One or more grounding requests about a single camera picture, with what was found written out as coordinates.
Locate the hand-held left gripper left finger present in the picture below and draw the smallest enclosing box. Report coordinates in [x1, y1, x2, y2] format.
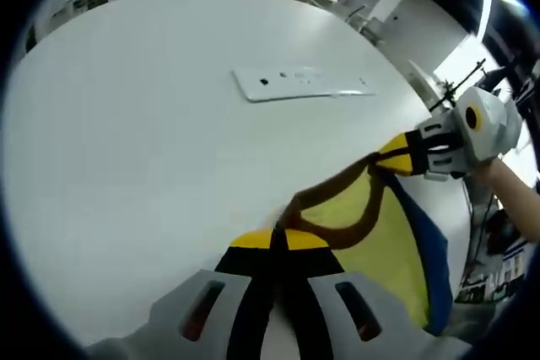
[90, 228, 278, 360]

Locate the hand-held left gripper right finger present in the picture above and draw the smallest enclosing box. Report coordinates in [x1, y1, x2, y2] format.
[273, 228, 448, 360]

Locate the yellow garment with coloured sleeves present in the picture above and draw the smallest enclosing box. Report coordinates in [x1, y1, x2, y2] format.
[263, 149, 456, 338]

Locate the black tripod stand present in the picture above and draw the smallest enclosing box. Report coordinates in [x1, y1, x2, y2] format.
[429, 58, 486, 112]

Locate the ceiling light strip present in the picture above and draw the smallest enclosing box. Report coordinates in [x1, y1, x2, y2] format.
[478, 0, 494, 43]

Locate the white table socket panel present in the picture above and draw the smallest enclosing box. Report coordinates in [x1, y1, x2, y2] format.
[230, 65, 377, 104]

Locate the dark wall screen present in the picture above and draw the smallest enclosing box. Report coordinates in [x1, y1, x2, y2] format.
[483, 0, 540, 95]

